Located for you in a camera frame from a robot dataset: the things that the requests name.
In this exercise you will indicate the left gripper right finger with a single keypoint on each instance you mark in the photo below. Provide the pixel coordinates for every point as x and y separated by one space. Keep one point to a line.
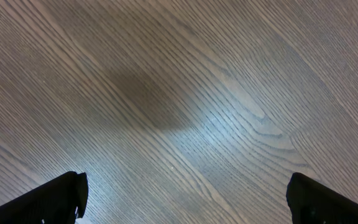
313 203

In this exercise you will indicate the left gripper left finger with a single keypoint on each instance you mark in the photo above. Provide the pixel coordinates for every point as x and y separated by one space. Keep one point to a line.
61 200

